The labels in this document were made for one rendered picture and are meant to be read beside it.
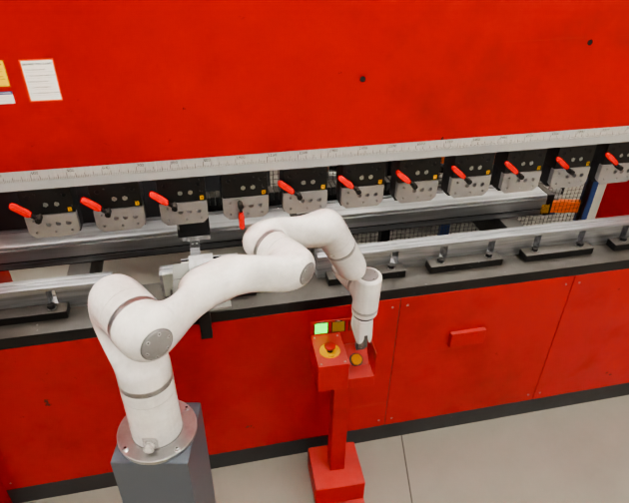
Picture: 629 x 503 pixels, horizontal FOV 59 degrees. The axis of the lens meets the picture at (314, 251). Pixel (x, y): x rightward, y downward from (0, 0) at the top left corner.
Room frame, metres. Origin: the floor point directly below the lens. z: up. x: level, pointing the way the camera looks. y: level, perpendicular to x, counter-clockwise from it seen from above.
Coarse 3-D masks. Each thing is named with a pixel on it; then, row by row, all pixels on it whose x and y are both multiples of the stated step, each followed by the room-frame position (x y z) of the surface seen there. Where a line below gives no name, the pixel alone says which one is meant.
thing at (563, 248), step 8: (528, 248) 1.84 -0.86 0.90; (544, 248) 1.85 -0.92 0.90; (552, 248) 1.85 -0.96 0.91; (560, 248) 1.85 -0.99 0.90; (568, 248) 1.85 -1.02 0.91; (576, 248) 1.85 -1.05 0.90; (584, 248) 1.85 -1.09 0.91; (592, 248) 1.85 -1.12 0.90; (520, 256) 1.82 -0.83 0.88; (528, 256) 1.79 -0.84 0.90; (536, 256) 1.80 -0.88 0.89; (544, 256) 1.80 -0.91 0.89; (552, 256) 1.81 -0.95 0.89; (560, 256) 1.82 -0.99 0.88
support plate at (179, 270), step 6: (174, 264) 1.55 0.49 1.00; (180, 264) 1.55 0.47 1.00; (186, 264) 1.55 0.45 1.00; (174, 270) 1.52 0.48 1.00; (180, 270) 1.52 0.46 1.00; (186, 270) 1.52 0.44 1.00; (174, 276) 1.48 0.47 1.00; (180, 276) 1.48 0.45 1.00; (174, 282) 1.45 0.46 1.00; (174, 288) 1.42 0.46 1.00; (228, 300) 1.36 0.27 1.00; (216, 306) 1.33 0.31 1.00; (222, 306) 1.33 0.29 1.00; (228, 306) 1.34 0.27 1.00
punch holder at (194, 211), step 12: (156, 180) 1.53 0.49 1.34; (168, 180) 1.54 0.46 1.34; (180, 180) 1.54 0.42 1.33; (192, 180) 1.55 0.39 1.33; (204, 180) 1.56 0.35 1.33; (168, 192) 1.53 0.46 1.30; (180, 192) 1.54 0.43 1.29; (192, 192) 1.55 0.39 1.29; (204, 192) 1.56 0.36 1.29; (180, 204) 1.54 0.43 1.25; (192, 204) 1.55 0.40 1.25; (204, 204) 1.56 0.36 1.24; (168, 216) 1.53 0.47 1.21; (180, 216) 1.54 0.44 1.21; (192, 216) 1.55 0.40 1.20; (204, 216) 1.55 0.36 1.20
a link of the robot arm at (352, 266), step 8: (344, 256) 1.23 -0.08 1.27; (352, 256) 1.24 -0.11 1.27; (360, 256) 1.27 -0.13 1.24; (336, 264) 1.24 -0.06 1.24; (344, 264) 1.24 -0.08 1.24; (352, 264) 1.24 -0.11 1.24; (360, 264) 1.27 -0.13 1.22; (336, 272) 1.31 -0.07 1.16; (344, 272) 1.25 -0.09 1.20; (352, 272) 1.25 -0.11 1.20; (360, 272) 1.27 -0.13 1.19; (344, 280) 1.39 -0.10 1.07
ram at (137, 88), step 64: (0, 0) 1.46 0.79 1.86; (64, 0) 1.50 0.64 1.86; (128, 0) 1.53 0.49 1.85; (192, 0) 1.57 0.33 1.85; (256, 0) 1.60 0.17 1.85; (320, 0) 1.64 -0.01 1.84; (384, 0) 1.68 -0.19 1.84; (448, 0) 1.73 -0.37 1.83; (512, 0) 1.77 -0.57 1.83; (576, 0) 1.82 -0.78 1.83; (64, 64) 1.49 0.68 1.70; (128, 64) 1.52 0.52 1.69; (192, 64) 1.56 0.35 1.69; (256, 64) 1.60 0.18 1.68; (320, 64) 1.64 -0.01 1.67; (384, 64) 1.69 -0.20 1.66; (448, 64) 1.73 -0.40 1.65; (512, 64) 1.78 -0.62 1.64; (576, 64) 1.83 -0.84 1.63; (0, 128) 1.44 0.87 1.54; (64, 128) 1.48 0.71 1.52; (128, 128) 1.52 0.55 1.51; (192, 128) 1.56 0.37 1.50; (256, 128) 1.60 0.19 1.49; (320, 128) 1.65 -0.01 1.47; (384, 128) 1.69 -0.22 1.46; (448, 128) 1.74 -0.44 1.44; (512, 128) 1.79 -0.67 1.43; (576, 128) 1.85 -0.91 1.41; (0, 192) 1.43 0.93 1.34
